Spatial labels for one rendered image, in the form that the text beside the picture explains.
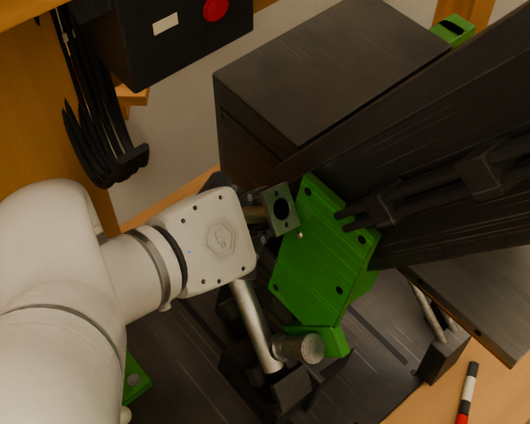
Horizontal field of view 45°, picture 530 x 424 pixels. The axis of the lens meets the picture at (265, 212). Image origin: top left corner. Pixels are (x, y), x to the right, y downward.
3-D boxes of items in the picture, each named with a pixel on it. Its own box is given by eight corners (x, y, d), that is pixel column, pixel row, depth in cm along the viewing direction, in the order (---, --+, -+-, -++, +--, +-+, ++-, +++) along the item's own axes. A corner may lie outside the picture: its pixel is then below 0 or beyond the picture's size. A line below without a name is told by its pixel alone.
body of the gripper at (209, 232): (189, 311, 64) (267, 268, 71) (157, 214, 62) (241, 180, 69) (151, 308, 70) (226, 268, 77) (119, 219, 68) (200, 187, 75)
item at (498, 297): (585, 295, 84) (594, 284, 81) (508, 372, 78) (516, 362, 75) (369, 128, 101) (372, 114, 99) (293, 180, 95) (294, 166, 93)
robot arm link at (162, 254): (174, 316, 62) (198, 304, 64) (145, 230, 61) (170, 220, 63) (131, 312, 69) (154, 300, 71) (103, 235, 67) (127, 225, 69)
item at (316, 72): (411, 192, 119) (456, 45, 92) (289, 285, 108) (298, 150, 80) (342, 135, 127) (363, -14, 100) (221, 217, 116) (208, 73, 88)
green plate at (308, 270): (365, 319, 88) (421, 211, 73) (324, 348, 83) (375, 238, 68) (308, 264, 93) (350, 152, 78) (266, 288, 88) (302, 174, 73)
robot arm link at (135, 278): (99, 230, 67) (131, 311, 68) (-24, 279, 59) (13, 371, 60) (139, 220, 61) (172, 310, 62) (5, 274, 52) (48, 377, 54)
